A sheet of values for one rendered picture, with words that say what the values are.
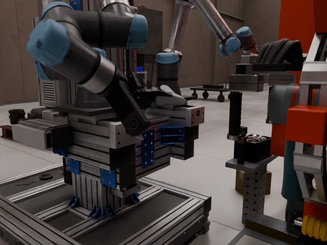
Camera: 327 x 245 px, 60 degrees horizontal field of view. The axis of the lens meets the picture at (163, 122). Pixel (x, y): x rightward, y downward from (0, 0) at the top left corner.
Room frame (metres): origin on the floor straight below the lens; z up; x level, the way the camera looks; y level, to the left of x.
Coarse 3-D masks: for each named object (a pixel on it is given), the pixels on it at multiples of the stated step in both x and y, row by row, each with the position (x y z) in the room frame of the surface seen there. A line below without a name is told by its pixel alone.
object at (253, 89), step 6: (234, 78) 0.85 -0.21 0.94; (240, 78) 0.83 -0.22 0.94; (246, 78) 0.82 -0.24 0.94; (252, 78) 0.81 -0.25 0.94; (258, 78) 0.80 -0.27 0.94; (234, 84) 0.85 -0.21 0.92; (240, 84) 0.83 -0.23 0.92; (246, 84) 0.82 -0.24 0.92; (252, 84) 0.81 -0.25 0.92; (258, 84) 0.81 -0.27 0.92; (234, 90) 0.85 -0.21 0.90; (240, 90) 0.83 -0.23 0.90; (246, 90) 0.82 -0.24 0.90; (252, 90) 0.81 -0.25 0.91; (258, 90) 0.81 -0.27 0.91
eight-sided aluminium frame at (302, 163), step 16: (320, 48) 0.71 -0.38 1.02; (304, 64) 0.67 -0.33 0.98; (320, 64) 0.65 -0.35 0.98; (304, 80) 0.66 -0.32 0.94; (320, 80) 0.64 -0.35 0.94; (304, 96) 0.65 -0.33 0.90; (320, 96) 0.63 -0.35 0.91; (304, 144) 0.66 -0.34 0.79; (304, 160) 0.65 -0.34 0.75; (320, 160) 0.62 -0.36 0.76; (304, 176) 0.68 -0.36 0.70; (320, 176) 0.65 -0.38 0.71; (304, 192) 0.74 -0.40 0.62; (320, 192) 0.70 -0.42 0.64
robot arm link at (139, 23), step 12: (96, 0) 0.73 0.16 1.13; (108, 0) 0.68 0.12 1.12; (120, 0) 0.68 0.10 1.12; (108, 12) 0.64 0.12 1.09; (120, 12) 0.65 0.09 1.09; (108, 24) 0.62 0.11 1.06; (120, 24) 0.63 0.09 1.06; (132, 24) 0.63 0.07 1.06; (144, 24) 0.65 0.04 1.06; (108, 36) 0.62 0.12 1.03; (120, 36) 0.63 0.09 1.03; (132, 36) 0.64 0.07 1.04; (144, 36) 0.65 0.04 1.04; (132, 48) 0.67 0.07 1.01
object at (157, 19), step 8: (144, 8) 7.08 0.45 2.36; (144, 16) 7.08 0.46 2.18; (152, 16) 7.27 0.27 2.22; (160, 16) 7.45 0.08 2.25; (152, 24) 7.26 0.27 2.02; (160, 24) 7.45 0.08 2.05; (152, 32) 7.26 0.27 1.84; (160, 32) 7.45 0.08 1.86; (152, 40) 7.26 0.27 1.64; (160, 40) 7.45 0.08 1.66; (136, 48) 7.26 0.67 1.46; (144, 48) 7.07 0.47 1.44; (152, 48) 7.26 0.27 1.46; (160, 48) 7.45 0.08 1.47; (144, 56) 7.44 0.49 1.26; (152, 56) 7.64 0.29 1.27; (144, 64) 7.44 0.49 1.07; (152, 64) 7.64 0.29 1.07; (152, 72) 7.62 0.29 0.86; (152, 80) 7.60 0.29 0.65
